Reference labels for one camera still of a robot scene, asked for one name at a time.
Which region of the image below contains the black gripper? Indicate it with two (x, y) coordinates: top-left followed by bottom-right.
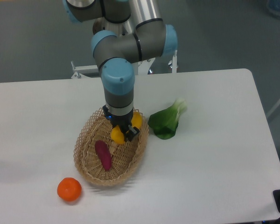
(102, 105), (140, 141)

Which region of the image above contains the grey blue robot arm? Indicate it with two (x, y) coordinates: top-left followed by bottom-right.
(63, 0), (178, 141)

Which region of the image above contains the woven wicker basket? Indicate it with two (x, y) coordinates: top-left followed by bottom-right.
(73, 108), (149, 187)

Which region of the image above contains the purple sweet potato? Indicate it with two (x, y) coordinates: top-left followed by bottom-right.
(95, 140), (112, 171)

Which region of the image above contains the green bok choy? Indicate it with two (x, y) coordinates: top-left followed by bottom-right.
(148, 98), (187, 140)

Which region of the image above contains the orange tangerine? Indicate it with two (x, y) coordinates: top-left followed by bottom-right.
(57, 177), (82, 202)

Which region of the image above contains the blue object top right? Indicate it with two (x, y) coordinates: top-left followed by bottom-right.
(266, 0), (280, 19)

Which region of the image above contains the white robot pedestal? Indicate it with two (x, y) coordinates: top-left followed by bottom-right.
(70, 16), (179, 79)

